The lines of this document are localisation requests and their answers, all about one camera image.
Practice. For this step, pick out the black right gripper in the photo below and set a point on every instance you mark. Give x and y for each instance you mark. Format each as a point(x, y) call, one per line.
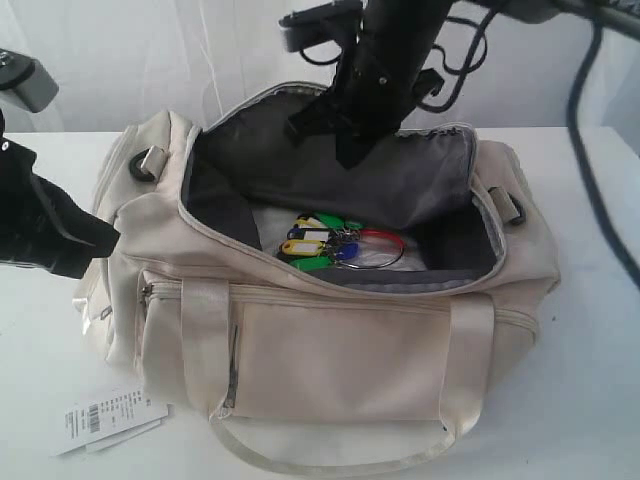
point(384, 82)

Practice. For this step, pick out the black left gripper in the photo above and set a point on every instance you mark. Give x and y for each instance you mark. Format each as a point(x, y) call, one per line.
point(41, 225)

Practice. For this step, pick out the colourful key tag bunch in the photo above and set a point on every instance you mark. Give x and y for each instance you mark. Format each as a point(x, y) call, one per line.
point(318, 241)

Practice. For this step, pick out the cream duffel bag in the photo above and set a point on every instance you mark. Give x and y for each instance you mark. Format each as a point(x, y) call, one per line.
point(194, 303)

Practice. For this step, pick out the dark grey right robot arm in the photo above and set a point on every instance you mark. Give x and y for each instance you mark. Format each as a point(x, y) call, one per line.
point(619, 16)

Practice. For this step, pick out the white backdrop curtain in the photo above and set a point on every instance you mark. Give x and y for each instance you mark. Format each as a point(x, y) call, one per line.
point(118, 63)

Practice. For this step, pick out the white paper hang tag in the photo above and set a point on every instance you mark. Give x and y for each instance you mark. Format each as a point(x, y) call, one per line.
point(103, 417)

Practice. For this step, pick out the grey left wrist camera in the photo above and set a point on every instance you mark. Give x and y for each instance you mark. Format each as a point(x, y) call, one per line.
point(25, 83)

